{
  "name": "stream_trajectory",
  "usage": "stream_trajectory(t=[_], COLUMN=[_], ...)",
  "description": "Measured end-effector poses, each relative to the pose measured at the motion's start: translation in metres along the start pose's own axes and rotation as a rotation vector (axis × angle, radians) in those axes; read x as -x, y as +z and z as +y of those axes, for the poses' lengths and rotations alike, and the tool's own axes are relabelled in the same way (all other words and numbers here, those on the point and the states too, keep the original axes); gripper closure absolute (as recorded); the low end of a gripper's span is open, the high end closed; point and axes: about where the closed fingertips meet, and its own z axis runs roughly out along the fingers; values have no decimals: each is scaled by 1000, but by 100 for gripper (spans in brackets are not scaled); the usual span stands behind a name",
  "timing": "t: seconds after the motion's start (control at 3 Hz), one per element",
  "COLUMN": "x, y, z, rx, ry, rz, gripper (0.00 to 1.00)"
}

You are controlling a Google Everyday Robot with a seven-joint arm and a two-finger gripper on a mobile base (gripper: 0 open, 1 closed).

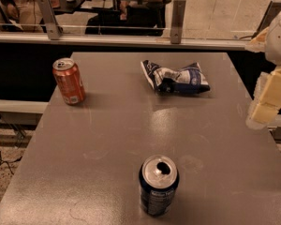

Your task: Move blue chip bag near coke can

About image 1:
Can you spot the person seated in background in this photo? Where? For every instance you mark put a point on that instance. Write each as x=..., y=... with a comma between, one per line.
x=134, y=19

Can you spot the metal barrier rail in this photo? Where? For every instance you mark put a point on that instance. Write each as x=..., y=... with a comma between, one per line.
x=125, y=41

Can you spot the left metal glass bracket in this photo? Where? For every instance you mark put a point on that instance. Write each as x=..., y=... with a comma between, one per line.
x=52, y=27

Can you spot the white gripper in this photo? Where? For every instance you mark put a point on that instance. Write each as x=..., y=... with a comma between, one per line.
x=280, y=42

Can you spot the right metal glass bracket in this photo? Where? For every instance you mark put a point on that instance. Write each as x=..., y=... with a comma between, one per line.
x=178, y=14

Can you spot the black background desk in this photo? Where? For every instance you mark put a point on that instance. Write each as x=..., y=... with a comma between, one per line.
x=75, y=2

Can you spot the metal glass bracket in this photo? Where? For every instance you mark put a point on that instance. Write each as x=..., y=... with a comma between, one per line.
x=178, y=14
x=52, y=27

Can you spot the red coke can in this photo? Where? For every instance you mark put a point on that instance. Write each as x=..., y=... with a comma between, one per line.
x=68, y=78

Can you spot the dark blue soda can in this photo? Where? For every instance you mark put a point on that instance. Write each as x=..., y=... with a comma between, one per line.
x=159, y=179

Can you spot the blue chip bag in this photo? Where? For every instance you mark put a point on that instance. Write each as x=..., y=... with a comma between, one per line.
x=186, y=80

